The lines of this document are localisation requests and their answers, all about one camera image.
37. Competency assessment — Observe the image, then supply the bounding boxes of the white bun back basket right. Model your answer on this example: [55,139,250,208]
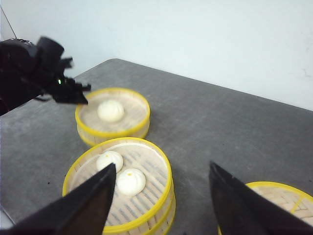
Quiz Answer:
[117,168,146,197]

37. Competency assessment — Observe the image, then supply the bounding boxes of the white bun back basket left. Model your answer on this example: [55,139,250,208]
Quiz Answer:
[96,151,124,172]

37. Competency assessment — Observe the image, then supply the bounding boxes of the bamboo steamer lid yellow rim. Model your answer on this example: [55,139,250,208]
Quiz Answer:
[217,181,313,235]

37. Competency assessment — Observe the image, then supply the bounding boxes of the white bun in left basket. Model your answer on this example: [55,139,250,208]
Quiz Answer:
[97,100,125,122]

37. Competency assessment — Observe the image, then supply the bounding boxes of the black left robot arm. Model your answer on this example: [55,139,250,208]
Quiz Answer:
[0,37,116,235]

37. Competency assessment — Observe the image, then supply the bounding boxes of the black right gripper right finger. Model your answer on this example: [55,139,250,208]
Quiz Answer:
[209,161,313,235]

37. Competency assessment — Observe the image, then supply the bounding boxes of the white bun basket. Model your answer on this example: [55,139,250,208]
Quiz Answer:
[117,168,146,197]
[96,151,124,172]

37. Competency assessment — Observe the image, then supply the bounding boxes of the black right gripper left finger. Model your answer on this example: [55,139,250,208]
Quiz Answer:
[9,164,116,235]

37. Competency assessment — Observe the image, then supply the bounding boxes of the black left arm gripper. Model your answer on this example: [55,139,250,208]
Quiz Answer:
[33,36,91,104]

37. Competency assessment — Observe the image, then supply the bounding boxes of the bamboo steamer basket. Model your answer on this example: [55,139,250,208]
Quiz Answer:
[62,137,176,235]
[75,88,151,146]

